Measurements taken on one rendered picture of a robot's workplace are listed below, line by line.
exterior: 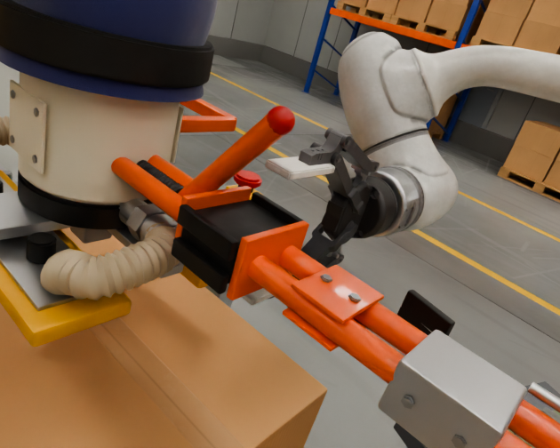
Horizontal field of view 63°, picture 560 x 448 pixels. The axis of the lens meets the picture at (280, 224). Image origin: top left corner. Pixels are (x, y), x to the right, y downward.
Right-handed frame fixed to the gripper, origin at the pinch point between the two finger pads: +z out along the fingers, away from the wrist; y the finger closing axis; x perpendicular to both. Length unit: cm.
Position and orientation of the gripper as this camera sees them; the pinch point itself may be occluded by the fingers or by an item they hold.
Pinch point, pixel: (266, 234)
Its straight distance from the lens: 43.3
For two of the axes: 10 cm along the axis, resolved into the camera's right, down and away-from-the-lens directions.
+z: -6.5, 1.7, -7.5
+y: -2.6, 8.7, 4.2
